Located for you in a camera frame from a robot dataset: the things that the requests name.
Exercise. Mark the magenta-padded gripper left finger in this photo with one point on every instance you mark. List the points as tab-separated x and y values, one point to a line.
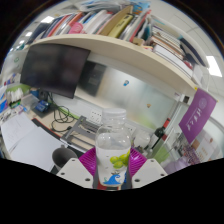
87	162

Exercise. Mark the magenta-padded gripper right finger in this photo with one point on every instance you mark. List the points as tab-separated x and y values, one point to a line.
138	162

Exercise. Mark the clear plastic drink bottle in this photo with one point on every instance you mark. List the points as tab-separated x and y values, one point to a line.
112	150

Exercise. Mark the black red-edged desk mat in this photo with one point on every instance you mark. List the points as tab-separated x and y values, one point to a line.
81	151

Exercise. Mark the white lidded jar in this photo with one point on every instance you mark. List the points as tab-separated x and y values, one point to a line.
141	140

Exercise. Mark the grey cup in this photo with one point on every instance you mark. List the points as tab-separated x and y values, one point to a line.
63	156

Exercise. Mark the grey metal laptop stand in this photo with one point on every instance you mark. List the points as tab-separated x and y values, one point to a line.
81	131

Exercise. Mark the dark wine bottle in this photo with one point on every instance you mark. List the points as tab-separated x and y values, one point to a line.
160	133

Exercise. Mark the group photo poster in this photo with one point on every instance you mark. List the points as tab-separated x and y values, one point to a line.
191	153

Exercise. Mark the white paper sheets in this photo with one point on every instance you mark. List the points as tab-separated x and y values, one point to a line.
31	146

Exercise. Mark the purple hanging banner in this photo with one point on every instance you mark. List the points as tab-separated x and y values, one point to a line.
196	115

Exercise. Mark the black computer monitor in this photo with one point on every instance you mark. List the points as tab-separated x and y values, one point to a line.
53	68

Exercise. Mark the white wall sockets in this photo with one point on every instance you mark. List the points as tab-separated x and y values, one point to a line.
96	116

